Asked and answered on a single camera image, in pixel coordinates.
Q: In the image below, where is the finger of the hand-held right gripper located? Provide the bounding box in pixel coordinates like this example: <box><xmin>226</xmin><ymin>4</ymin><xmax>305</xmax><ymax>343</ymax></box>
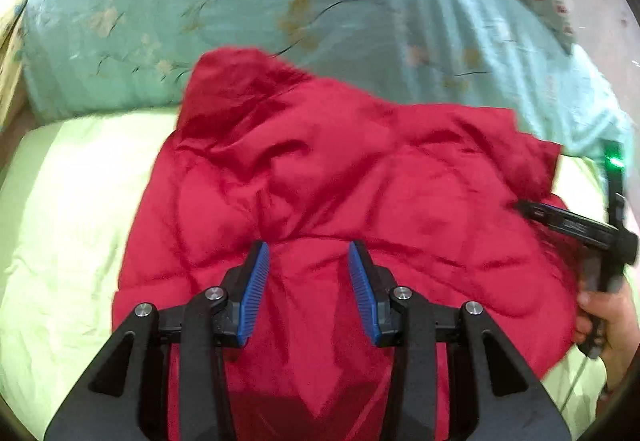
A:
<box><xmin>514</xmin><ymin>200</ymin><xmax>611</xmax><ymax>243</ymax></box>

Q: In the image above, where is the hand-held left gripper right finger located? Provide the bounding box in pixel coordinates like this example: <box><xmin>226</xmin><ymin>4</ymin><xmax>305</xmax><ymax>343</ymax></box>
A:
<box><xmin>347</xmin><ymin>240</ymin><xmax>571</xmax><ymax>441</ymax></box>

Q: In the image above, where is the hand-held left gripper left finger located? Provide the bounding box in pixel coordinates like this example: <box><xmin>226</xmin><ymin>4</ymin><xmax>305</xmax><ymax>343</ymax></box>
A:
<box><xmin>44</xmin><ymin>241</ymin><xmax>271</xmax><ymax>441</ymax></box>

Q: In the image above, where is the red quilted jacket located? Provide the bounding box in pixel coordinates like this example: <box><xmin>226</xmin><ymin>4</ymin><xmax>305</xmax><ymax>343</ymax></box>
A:
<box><xmin>111</xmin><ymin>47</ymin><xmax>583</xmax><ymax>441</ymax></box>

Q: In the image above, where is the person's right hand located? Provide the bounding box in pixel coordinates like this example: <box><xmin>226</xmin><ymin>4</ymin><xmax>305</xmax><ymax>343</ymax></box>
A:
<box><xmin>574</xmin><ymin>280</ymin><xmax>640</xmax><ymax>378</ymax></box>

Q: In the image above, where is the light green bed sheet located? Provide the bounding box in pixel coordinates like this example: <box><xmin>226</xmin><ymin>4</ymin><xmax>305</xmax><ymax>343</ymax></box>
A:
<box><xmin>0</xmin><ymin>108</ymin><xmax>608</xmax><ymax>441</ymax></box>

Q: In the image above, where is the yellow cartoon print cloth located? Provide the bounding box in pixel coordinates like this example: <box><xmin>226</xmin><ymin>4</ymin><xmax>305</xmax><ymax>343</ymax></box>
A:
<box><xmin>0</xmin><ymin>0</ymin><xmax>51</xmax><ymax>122</ymax></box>

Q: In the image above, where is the thin grey cable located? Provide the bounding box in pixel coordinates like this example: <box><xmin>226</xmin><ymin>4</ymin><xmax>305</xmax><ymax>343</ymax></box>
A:
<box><xmin>561</xmin><ymin>357</ymin><xmax>587</xmax><ymax>413</ymax></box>

